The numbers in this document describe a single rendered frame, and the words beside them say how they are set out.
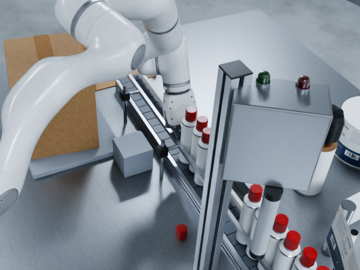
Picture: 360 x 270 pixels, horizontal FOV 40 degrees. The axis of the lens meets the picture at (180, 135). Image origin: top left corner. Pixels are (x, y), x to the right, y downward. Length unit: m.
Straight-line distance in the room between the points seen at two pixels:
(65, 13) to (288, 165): 0.54
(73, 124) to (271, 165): 0.80
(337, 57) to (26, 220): 2.95
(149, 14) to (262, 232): 0.53
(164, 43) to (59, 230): 0.61
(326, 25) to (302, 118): 3.51
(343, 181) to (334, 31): 2.77
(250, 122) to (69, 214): 0.79
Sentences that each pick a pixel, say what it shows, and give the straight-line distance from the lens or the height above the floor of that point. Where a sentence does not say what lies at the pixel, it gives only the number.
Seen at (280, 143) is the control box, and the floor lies 1.40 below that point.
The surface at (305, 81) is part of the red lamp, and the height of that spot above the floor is 1.49.
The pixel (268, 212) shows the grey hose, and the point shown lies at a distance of 1.00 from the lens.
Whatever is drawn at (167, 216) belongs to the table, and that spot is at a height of 0.83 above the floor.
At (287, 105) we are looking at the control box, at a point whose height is 1.48.
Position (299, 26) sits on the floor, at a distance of 4.26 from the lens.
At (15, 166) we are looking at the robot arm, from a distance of 0.99.
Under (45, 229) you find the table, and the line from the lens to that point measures 1.48.
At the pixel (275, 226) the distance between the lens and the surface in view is 1.20.
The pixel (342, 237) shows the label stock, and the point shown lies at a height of 1.02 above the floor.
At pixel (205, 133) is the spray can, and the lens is 1.36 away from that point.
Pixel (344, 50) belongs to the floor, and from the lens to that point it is 4.07.
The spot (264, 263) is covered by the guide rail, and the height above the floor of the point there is 0.96.
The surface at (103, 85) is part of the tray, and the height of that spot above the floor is 0.83.
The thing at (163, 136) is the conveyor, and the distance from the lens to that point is 1.65.
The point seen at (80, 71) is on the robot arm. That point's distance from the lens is 1.00.
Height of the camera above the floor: 1.98
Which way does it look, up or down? 42 degrees down
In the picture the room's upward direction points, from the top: 4 degrees clockwise
